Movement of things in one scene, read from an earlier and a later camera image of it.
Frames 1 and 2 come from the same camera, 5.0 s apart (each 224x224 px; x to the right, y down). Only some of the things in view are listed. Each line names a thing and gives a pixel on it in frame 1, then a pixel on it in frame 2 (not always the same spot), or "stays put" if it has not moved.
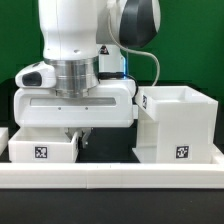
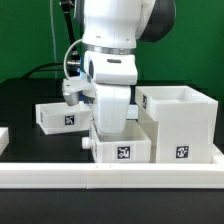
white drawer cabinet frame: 175,125 stays put
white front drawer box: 43,145 to 133,145
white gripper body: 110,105 to 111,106
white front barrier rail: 111,176 stays put
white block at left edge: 4,139 stays put
